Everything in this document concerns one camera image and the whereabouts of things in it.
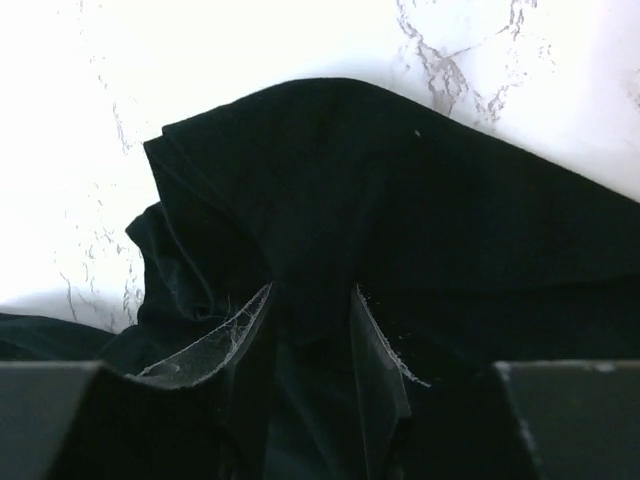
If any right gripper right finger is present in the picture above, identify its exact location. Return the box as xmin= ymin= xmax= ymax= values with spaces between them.
xmin=350 ymin=286 xmax=412 ymax=415

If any black t shirt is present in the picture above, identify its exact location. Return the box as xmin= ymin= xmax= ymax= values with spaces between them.
xmin=1 ymin=78 xmax=639 ymax=479

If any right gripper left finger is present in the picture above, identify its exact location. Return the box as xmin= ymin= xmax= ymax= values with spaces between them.
xmin=126 ymin=284 xmax=273 ymax=390

